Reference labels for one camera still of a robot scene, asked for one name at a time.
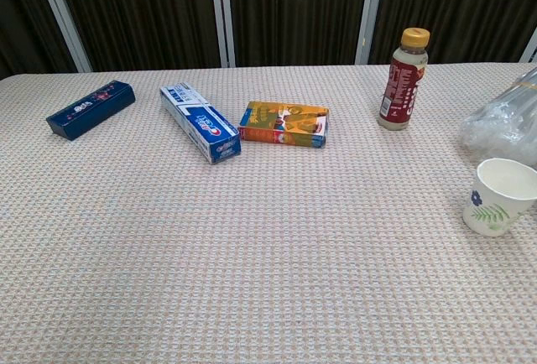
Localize dark blue toothpaste box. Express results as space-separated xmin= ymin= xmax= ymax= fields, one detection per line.
xmin=44 ymin=79 xmax=137 ymax=142

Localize clear plastic bag of straws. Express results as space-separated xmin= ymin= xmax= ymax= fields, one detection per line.
xmin=456 ymin=65 xmax=537 ymax=169

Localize dark brown curtain panel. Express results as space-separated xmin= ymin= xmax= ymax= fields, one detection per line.
xmin=50 ymin=0 xmax=222 ymax=73
xmin=0 ymin=0 xmax=81 ymax=81
xmin=226 ymin=0 xmax=373 ymax=68
xmin=368 ymin=0 xmax=537 ymax=65

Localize white and blue toothpaste box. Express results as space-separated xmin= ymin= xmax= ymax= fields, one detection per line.
xmin=159 ymin=81 xmax=242 ymax=166

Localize white floral paper cup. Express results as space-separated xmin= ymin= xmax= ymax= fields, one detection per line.
xmin=461 ymin=157 xmax=537 ymax=238

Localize orange and yellow snack box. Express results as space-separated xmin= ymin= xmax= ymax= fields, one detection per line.
xmin=237 ymin=100 xmax=330 ymax=149

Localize beige woven tablecloth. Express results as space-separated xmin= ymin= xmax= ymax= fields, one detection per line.
xmin=0 ymin=60 xmax=537 ymax=364

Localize grey partition frame post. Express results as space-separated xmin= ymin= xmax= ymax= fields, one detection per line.
xmin=355 ymin=0 xmax=387 ymax=66
xmin=208 ymin=0 xmax=237 ymax=69
xmin=519 ymin=33 xmax=537 ymax=64
xmin=32 ymin=0 xmax=92 ymax=74

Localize red label bottle, yellow cap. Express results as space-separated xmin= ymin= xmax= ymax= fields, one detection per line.
xmin=377 ymin=27 xmax=431 ymax=131

